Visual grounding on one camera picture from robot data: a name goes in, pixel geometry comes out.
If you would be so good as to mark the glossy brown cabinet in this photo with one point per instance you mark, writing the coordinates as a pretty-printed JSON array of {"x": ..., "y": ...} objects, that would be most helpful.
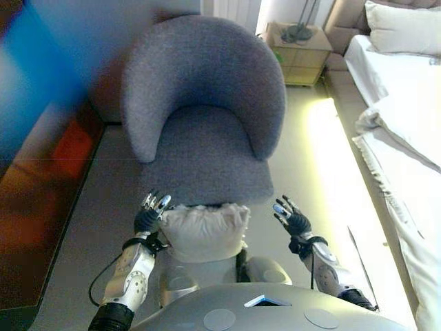
[{"x": 34, "y": 172}]

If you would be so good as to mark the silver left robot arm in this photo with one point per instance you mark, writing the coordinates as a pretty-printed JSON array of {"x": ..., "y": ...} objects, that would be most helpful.
[{"x": 132, "y": 276}]

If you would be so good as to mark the grey robot torso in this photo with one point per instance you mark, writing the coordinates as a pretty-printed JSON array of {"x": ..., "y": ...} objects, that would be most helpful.
[{"x": 268, "y": 313}]

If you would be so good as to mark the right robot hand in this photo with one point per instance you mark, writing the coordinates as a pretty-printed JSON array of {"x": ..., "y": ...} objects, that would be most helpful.
[{"x": 298, "y": 222}]

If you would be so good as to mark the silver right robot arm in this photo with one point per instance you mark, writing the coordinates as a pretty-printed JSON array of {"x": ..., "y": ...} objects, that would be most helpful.
[{"x": 327, "y": 272}]

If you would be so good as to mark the green plant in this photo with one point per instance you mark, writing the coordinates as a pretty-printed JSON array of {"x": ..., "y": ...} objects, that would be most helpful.
[{"x": 278, "y": 57}]

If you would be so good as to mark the left robot leg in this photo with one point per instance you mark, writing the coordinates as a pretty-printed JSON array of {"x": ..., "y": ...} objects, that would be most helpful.
[{"x": 177, "y": 282}]

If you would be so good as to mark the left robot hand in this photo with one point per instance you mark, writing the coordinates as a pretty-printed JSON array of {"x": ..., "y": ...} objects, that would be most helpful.
[{"x": 146, "y": 220}]

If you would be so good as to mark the right robot leg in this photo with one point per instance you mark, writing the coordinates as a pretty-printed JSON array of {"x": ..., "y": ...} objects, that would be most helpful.
[{"x": 268, "y": 272}]

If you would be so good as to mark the grey fabric armchair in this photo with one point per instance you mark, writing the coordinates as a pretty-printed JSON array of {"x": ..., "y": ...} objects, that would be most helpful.
[{"x": 206, "y": 86}]

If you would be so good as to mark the white fringed cushion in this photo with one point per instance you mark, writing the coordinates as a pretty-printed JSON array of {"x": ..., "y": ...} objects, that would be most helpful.
[{"x": 203, "y": 234}]

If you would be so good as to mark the bed with white bedding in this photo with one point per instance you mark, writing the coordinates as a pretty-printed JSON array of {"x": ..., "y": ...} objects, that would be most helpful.
[{"x": 406, "y": 138}]

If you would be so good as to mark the white bed pillow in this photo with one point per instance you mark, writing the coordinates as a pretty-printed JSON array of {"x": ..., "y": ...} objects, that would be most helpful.
[{"x": 403, "y": 27}]

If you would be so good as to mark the light wooden nightstand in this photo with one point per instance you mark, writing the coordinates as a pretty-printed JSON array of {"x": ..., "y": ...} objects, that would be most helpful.
[{"x": 303, "y": 62}]

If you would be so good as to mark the robot leg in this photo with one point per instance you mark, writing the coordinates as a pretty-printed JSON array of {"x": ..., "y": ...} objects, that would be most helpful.
[
  {"x": 177, "y": 282},
  {"x": 268, "y": 272}
]

